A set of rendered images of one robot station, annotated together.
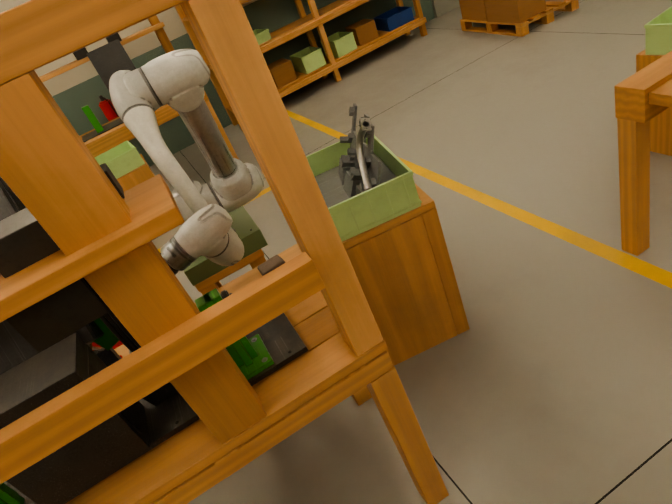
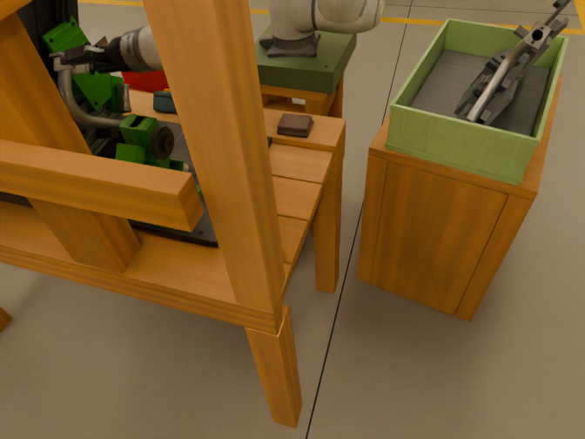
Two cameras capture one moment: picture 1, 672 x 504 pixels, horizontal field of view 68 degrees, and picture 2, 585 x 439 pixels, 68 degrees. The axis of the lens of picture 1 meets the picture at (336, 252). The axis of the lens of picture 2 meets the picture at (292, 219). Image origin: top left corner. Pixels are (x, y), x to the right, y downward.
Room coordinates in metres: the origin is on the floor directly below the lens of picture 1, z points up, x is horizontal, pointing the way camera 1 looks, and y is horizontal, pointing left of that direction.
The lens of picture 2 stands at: (0.69, -0.34, 1.72)
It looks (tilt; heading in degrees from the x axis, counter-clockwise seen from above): 49 degrees down; 34
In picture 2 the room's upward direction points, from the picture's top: 5 degrees counter-clockwise
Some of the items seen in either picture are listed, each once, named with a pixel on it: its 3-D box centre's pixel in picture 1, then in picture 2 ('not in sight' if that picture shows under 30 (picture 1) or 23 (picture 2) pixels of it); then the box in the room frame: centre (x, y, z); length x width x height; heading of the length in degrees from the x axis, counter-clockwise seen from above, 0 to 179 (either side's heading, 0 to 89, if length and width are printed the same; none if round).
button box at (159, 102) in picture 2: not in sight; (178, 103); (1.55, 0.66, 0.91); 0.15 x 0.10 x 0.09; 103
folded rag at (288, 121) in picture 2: (272, 266); (295, 124); (1.61, 0.24, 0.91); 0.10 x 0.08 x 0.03; 105
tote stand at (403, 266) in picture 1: (378, 258); (448, 187); (2.10, -0.19, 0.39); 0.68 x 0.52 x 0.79; 3
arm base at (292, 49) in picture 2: not in sight; (288, 38); (2.01, 0.50, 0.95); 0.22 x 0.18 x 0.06; 112
